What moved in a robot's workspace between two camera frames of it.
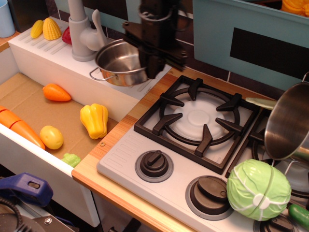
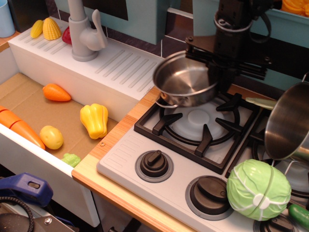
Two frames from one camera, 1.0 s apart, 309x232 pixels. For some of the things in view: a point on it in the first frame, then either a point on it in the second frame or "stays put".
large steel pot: x=287 y=131 stays put
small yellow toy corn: x=36 y=28 stays put
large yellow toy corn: x=51 y=30 stays put
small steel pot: x=120 y=59 -> x=183 y=80
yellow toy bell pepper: x=94 y=117 stays put
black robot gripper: x=156 y=35 -> x=237 y=22
